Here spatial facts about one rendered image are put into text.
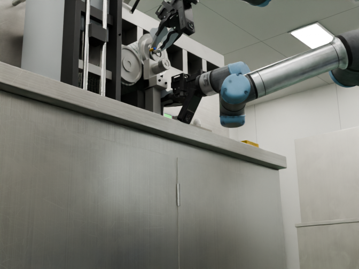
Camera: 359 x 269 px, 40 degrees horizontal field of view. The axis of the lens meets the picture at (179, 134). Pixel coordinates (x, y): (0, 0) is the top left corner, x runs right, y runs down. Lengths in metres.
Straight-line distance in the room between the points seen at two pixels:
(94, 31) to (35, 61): 0.29
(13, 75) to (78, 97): 0.15
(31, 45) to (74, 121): 0.61
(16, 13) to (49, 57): 0.35
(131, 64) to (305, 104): 5.09
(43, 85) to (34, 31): 0.66
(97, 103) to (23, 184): 0.24
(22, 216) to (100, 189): 0.19
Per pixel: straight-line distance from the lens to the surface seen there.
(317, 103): 6.48
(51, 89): 0.98
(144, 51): 1.65
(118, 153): 1.10
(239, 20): 4.73
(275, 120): 6.71
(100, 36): 1.35
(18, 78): 0.95
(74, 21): 1.31
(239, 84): 1.33
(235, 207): 1.42
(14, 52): 1.75
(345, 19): 4.97
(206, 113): 2.41
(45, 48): 1.54
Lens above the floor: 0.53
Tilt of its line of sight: 16 degrees up
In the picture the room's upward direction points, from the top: 1 degrees counter-clockwise
